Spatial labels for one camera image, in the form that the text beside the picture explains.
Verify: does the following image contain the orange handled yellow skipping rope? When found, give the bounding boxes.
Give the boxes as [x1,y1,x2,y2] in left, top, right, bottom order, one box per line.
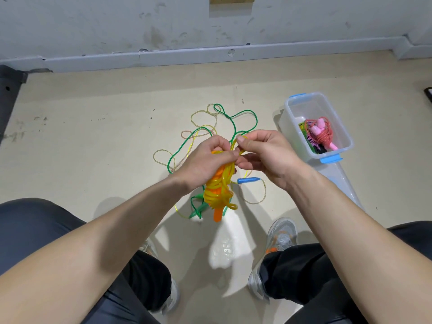
[202,131,252,223]

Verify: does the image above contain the pile of colourful jump ropes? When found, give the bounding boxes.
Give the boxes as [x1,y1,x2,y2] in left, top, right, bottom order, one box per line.
[152,103,267,220]

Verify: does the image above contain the person's right hand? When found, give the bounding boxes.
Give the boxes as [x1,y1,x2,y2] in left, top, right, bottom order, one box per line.
[235,129,313,194]

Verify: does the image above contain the person's left hand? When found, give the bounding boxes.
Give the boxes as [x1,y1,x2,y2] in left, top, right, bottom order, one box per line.
[172,135,242,195]

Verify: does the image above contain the pink skipping rope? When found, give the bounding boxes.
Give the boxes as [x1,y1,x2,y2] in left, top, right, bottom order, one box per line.
[306,117,340,153]

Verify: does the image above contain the black metal rack frame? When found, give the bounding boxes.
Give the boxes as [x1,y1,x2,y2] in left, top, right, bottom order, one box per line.
[0,64,28,142]

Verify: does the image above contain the grey right shoe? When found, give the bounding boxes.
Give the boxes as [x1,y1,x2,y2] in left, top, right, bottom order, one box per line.
[247,217,298,302]

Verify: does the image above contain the person's right forearm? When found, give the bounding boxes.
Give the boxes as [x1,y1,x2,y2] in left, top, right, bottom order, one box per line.
[289,168,432,324]

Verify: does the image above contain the clear plastic box lid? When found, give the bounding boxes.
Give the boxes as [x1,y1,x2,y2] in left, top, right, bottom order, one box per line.
[316,160,363,208]

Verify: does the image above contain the grey left shoe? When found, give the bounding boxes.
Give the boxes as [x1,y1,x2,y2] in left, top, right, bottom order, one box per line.
[142,239,181,315]

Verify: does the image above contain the black shorts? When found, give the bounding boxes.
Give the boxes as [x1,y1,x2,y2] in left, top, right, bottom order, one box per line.
[0,198,432,324]

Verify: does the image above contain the clear storage box blue latches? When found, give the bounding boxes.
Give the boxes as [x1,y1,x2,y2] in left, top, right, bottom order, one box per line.
[279,92,355,165]

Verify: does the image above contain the grey shoe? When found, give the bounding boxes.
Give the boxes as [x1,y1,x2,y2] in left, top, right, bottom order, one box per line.
[247,217,298,302]
[142,239,181,315]

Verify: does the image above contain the person's left forearm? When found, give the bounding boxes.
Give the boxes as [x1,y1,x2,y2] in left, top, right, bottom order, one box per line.
[0,175,193,324]

